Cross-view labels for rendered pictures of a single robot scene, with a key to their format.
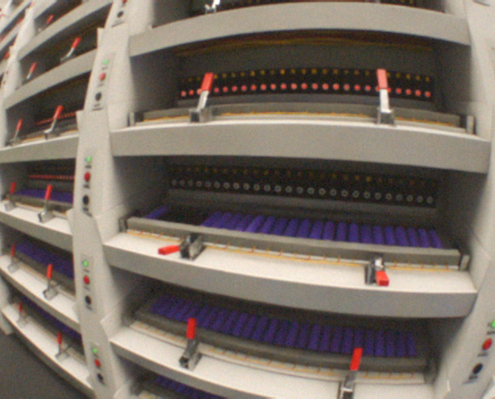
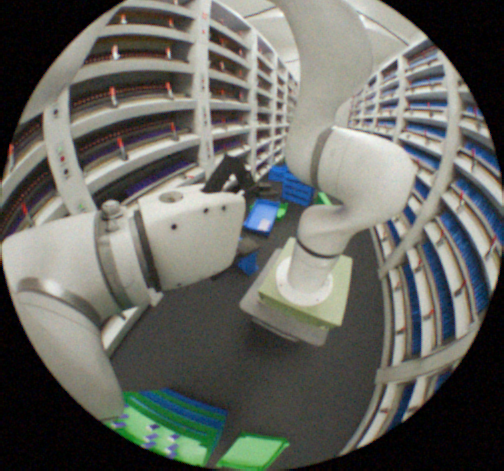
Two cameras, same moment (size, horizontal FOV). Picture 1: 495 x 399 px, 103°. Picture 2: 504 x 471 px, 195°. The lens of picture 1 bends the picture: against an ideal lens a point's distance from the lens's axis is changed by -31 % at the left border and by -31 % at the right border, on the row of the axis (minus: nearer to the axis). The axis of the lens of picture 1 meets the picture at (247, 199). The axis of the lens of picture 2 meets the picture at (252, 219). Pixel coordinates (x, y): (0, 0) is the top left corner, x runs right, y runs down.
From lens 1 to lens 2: 0.52 m
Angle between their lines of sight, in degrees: 86
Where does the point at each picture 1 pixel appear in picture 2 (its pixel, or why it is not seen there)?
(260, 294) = not seen: hidden behind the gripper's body
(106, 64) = (61, 150)
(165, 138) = (117, 171)
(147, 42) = (83, 128)
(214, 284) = not seen: hidden behind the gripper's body
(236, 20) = (128, 111)
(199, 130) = (130, 162)
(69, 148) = (57, 215)
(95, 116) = (70, 183)
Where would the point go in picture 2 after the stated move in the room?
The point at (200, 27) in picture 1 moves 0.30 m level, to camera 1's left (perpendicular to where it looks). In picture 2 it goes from (113, 116) to (36, 149)
